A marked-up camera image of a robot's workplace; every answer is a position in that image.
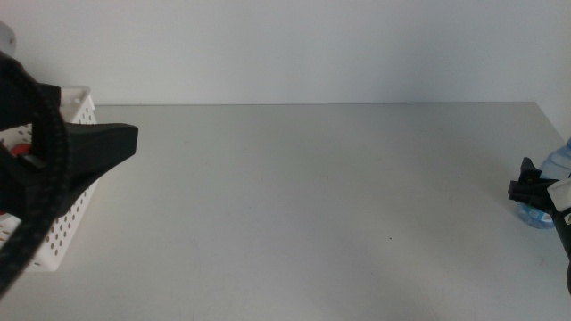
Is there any clear blue-capped water bottle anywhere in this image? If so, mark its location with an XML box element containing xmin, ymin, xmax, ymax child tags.
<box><xmin>516</xmin><ymin>137</ymin><xmax>571</xmax><ymax>230</ymax></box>

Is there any red cola can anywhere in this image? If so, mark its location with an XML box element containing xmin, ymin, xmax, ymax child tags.
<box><xmin>0</xmin><ymin>143</ymin><xmax>33</xmax><ymax>217</ymax></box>

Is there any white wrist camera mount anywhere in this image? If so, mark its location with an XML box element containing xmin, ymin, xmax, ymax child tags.
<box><xmin>0</xmin><ymin>19</ymin><xmax>18</xmax><ymax>58</ymax></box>
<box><xmin>545</xmin><ymin>177</ymin><xmax>571</xmax><ymax>214</ymax></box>

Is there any black braided cable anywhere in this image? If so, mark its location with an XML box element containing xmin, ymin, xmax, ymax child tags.
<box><xmin>0</xmin><ymin>66</ymin><xmax>73</xmax><ymax>298</ymax></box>

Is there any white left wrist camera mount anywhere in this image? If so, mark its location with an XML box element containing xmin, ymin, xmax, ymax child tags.
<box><xmin>0</xmin><ymin>19</ymin><xmax>18</xmax><ymax>58</ymax></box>

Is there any white perforated plastic basket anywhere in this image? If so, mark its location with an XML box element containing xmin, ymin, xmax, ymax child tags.
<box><xmin>0</xmin><ymin>85</ymin><xmax>100</xmax><ymax>273</ymax></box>

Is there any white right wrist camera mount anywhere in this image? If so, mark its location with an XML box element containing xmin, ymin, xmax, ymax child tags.
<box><xmin>545</xmin><ymin>177</ymin><xmax>571</xmax><ymax>214</ymax></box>

